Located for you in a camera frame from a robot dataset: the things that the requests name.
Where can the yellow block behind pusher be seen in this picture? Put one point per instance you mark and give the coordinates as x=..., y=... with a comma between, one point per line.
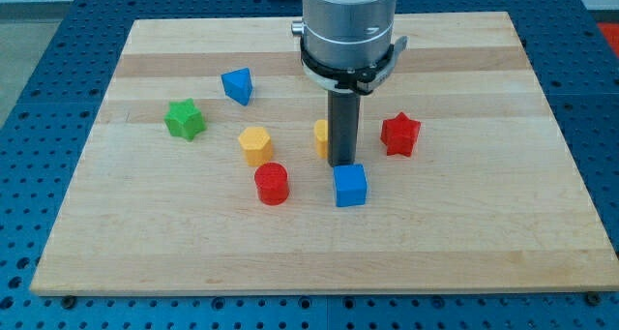
x=320, y=133

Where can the green star block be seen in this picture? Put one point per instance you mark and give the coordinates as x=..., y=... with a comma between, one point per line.
x=184, y=119

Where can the blue cube block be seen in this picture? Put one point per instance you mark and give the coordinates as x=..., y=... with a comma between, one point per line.
x=350, y=184

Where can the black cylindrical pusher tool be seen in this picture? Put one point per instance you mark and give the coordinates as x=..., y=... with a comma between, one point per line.
x=343, y=119

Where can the wooden board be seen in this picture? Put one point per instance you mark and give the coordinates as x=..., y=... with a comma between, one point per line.
x=489, y=202

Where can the red star block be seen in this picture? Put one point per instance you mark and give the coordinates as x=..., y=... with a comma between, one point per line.
x=400, y=135

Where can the red cylinder block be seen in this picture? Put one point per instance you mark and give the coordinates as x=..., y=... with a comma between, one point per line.
x=271, y=180

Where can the blue triangle block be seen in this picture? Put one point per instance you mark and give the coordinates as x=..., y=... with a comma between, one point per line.
x=237, y=85

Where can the yellow hexagon block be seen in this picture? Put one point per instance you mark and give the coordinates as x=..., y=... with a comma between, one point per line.
x=256, y=144

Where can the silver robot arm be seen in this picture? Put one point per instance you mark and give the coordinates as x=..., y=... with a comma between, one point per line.
x=347, y=46

